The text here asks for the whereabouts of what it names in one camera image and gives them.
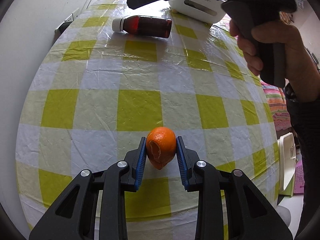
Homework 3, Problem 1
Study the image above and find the orange tangerine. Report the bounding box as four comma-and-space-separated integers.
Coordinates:
146, 127, 177, 170

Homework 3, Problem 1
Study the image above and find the brown medicine bottle white cap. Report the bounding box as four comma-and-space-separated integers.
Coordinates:
112, 15, 172, 38

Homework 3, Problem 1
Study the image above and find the white plastic trash bin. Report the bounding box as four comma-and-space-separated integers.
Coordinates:
278, 132, 296, 192

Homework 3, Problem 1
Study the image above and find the person right hand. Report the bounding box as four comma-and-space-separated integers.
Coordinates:
229, 20, 319, 102

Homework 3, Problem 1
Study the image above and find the white desktop organizer box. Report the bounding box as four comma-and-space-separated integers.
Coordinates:
169, 0, 226, 25

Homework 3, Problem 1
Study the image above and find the yellow checkered plastic tablecloth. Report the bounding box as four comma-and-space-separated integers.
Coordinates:
16, 0, 279, 227

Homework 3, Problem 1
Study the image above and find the striped pink bed cover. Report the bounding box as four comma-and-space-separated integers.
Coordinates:
214, 14, 292, 133

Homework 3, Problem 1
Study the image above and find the black power adapter plug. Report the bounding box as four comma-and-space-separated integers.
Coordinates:
55, 22, 71, 37

